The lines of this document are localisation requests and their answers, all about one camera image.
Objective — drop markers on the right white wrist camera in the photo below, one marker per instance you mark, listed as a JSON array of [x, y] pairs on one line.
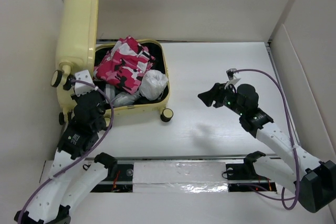
[[233, 77]]

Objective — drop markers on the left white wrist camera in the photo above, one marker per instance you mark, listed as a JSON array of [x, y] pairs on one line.
[[84, 83]]

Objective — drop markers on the white over-ear headphones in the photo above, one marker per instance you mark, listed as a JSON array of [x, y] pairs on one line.
[[119, 98]]

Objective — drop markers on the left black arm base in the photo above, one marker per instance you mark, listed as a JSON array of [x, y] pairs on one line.
[[120, 181]]

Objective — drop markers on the silver aluminium rail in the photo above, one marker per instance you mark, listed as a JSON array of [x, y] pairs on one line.
[[189, 158]]

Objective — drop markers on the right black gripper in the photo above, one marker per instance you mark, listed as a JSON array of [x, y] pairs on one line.
[[212, 95]]

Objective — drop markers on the yellow hard-shell suitcase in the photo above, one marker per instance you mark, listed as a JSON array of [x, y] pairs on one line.
[[77, 50]]

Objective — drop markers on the pink camouflage clothing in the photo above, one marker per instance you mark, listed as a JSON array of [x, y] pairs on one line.
[[125, 65]]

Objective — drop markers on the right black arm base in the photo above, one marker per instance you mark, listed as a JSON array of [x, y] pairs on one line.
[[241, 181]]

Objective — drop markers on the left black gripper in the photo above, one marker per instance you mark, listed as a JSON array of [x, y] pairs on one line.
[[104, 100]]

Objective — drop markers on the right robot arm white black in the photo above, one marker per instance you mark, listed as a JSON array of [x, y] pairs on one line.
[[302, 173]]

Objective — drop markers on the white plastic bag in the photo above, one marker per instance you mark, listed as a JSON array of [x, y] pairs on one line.
[[153, 84]]

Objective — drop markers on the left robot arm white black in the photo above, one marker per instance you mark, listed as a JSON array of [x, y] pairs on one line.
[[67, 185]]

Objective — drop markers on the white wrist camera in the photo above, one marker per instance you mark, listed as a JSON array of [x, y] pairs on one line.
[[84, 83], [233, 77]]

